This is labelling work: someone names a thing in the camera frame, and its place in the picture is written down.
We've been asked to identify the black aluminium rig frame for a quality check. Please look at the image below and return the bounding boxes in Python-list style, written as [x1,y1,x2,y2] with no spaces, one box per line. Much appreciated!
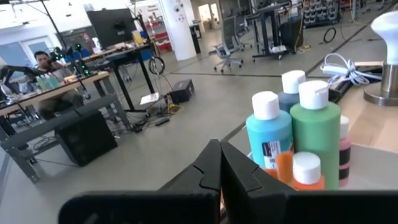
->
[328,80,352,103]

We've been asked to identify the grey metal bench desk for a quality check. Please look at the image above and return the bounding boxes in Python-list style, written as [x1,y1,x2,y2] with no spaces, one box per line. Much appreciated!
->
[0,95,131,184]

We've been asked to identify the grey office chair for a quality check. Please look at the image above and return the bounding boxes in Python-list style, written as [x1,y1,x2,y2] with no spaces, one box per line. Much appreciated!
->
[213,15,246,74]

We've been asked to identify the large dark grey paint bottle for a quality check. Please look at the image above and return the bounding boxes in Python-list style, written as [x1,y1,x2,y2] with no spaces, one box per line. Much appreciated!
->
[277,70,307,114]

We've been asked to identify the person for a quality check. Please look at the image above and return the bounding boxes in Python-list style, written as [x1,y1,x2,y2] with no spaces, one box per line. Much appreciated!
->
[29,50,85,119]

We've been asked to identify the black leg desk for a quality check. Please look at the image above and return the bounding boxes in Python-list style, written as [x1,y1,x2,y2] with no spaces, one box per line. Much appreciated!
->
[108,43,156,113]

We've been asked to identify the small black floor box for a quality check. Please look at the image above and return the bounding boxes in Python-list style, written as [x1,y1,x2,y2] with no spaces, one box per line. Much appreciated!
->
[170,78,196,105]

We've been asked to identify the white paper sheet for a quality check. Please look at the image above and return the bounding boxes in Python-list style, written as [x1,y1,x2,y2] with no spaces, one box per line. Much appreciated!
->
[139,92,160,106]

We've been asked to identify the large green paint bottle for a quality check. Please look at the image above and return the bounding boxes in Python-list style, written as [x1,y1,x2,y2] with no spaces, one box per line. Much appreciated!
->
[289,80,342,191]

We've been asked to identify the black floor cabinet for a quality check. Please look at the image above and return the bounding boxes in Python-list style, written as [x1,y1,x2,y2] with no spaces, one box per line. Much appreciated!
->
[54,110,118,167]

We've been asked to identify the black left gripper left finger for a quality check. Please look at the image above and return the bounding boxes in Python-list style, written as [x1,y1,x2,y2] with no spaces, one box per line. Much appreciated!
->
[157,139,223,193]

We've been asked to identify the small red-orange paint bottle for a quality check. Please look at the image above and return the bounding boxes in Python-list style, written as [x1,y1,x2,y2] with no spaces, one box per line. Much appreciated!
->
[264,151,295,187]

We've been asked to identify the white plastic bin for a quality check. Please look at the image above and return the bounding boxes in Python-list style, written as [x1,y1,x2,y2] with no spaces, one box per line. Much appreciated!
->
[247,142,398,191]

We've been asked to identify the wooden top work table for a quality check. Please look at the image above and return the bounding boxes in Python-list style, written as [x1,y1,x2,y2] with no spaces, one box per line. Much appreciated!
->
[0,70,110,118]

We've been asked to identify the white bundled power cord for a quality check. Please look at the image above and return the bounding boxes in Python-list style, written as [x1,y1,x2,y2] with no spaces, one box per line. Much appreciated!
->
[320,52,383,86]

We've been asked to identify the large teal paint bottle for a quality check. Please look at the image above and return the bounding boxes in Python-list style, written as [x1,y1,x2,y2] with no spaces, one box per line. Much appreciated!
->
[245,90,295,170]

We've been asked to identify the small pink paint bottle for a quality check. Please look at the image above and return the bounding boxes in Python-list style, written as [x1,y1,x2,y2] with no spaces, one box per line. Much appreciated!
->
[338,114,353,188]

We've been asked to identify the small orange paint bottle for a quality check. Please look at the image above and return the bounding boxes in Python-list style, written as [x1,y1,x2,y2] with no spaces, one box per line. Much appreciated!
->
[292,151,326,191]

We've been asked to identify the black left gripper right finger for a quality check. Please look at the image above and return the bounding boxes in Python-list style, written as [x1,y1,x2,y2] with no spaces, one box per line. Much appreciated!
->
[220,141,295,224]

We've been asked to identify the black rolling desk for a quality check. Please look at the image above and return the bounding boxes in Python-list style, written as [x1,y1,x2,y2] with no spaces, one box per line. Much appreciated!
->
[250,0,304,62]

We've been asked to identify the black computer monitor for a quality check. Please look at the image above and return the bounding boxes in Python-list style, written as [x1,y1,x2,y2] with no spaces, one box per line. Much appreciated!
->
[86,7,137,50]

